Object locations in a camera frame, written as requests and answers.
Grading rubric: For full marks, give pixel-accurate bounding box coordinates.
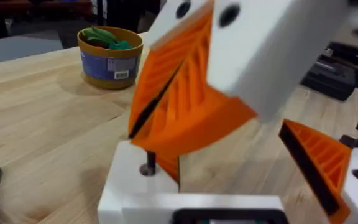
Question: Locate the finger of the white orange right gripper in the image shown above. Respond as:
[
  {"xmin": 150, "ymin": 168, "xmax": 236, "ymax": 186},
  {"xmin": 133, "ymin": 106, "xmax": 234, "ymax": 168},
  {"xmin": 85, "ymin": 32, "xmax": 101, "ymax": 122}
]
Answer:
[
  {"xmin": 131, "ymin": 0, "xmax": 349, "ymax": 157},
  {"xmin": 127, "ymin": 0, "xmax": 214, "ymax": 139}
]

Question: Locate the white orange left gripper right finger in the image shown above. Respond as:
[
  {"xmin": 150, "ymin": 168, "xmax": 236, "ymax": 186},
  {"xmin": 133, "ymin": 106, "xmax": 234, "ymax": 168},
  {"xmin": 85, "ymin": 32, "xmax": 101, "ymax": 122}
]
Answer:
[{"xmin": 278, "ymin": 119, "xmax": 358, "ymax": 224}]

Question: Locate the bare white left gripper left finger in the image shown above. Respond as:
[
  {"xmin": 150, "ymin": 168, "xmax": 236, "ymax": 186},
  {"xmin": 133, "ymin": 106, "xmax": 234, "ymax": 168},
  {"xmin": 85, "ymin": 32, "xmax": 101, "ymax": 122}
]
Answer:
[{"xmin": 97, "ymin": 139, "xmax": 180, "ymax": 224}]

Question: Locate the brown tub with green toys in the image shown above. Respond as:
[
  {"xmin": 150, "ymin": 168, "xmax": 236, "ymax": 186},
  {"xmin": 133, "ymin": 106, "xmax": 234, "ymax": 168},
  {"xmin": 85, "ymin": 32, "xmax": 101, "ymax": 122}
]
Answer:
[{"xmin": 76, "ymin": 26, "xmax": 144, "ymax": 91}]

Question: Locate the black device box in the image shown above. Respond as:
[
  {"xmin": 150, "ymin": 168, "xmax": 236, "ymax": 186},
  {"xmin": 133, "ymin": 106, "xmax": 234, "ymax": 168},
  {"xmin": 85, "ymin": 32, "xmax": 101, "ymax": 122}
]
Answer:
[{"xmin": 300, "ymin": 41, "xmax": 358, "ymax": 102}]

